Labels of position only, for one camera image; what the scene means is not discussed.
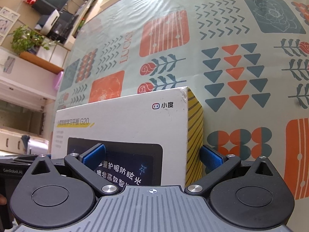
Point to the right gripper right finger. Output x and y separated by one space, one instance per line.
219 168

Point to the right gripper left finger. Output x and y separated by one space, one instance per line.
83 167

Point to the white tablet box lid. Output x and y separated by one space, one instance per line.
152 138

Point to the purple plastic stool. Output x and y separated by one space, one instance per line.
57 80

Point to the patterned green tablecloth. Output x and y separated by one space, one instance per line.
246 62

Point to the green potted plant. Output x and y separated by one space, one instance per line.
25 39

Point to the white printer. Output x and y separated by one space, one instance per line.
46 22

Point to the white tv cabinet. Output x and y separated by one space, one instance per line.
82 16

